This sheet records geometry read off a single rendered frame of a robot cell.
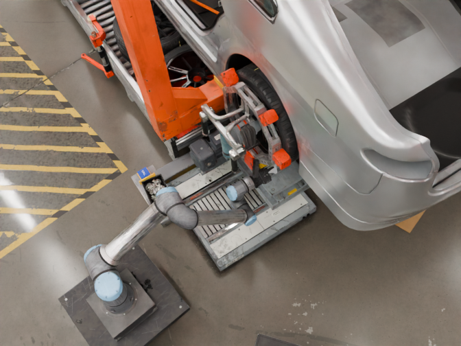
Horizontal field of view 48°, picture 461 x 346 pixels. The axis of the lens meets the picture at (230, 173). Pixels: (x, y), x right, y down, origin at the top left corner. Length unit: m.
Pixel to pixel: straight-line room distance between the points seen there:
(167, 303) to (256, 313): 0.62
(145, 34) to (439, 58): 1.84
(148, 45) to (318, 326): 2.05
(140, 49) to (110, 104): 1.71
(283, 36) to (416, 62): 1.22
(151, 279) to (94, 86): 2.06
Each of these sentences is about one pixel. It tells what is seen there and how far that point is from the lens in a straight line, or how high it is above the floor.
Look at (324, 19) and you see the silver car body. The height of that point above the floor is 1.79.
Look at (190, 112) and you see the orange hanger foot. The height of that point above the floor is 0.68.
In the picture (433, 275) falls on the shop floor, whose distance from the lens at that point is 3.79.
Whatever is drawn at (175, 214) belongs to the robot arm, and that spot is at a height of 0.94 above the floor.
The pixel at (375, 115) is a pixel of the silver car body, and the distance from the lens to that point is 2.25.
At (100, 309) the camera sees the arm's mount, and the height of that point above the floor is 0.40.
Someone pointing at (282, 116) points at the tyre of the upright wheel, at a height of 1.10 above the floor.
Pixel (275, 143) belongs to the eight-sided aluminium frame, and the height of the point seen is 0.97.
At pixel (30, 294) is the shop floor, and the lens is 3.95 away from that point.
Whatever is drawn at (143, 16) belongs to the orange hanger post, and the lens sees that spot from 2.82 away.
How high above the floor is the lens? 3.41
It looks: 59 degrees down
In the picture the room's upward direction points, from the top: 7 degrees counter-clockwise
